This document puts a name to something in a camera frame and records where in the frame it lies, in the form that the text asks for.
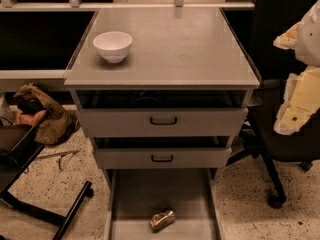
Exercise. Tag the white ceramic bowl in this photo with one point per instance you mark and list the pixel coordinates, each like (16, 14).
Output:
(113, 46)

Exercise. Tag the brown crumpled bag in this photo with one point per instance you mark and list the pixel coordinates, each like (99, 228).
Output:
(37, 109)

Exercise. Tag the black office chair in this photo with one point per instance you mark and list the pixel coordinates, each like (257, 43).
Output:
(270, 19)

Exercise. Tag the top grey drawer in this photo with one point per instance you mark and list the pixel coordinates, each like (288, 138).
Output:
(98, 121)

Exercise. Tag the middle grey drawer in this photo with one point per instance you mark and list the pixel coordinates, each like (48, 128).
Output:
(159, 152)

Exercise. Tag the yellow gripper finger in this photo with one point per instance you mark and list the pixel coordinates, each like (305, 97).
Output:
(301, 101)
(287, 40)

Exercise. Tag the grey drawer cabinet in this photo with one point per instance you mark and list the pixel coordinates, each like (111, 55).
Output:
(183, 57)

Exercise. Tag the crushed orange metallic can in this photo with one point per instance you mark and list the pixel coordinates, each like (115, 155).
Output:
(162, 219)

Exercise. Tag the black metal stand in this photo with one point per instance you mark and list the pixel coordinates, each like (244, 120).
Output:
(18, 149)

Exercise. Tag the bottom grey open drawer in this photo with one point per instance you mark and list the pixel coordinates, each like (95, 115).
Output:
(138, 194)

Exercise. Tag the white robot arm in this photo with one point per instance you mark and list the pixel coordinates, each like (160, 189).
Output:
(307, 49)

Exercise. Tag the thin stick on floor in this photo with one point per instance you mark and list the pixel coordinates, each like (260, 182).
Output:
(59, 154)

